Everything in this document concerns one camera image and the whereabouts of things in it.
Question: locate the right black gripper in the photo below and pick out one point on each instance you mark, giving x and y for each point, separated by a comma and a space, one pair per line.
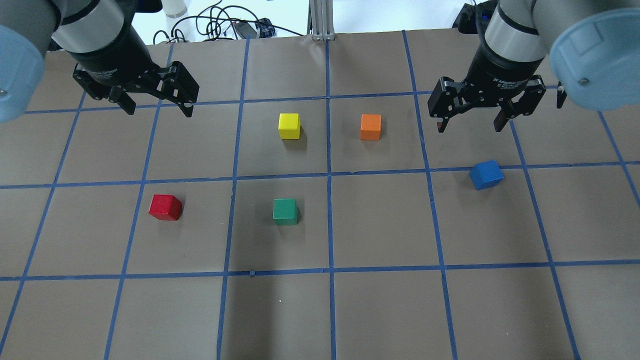
502, 69

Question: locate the green wooden block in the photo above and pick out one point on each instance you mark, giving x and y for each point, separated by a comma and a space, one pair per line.
285, 212

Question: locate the aluminium frame post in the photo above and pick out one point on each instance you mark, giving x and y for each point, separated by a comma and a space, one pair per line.
320, 24

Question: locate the red wooden block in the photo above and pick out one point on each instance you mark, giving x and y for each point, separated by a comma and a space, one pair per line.
165, 207

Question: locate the yellow wooden block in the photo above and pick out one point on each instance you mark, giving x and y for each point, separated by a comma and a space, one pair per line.
289, 126

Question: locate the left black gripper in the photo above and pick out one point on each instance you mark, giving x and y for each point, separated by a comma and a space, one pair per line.
116, 56

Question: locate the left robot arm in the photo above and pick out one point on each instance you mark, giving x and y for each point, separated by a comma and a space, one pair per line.
28, 27

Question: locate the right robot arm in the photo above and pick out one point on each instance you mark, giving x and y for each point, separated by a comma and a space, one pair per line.
593, 48

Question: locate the orange wooden block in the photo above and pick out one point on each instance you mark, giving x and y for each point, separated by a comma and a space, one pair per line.
370, 128

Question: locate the blue wooden block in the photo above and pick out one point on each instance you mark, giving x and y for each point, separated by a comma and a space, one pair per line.
485, 175

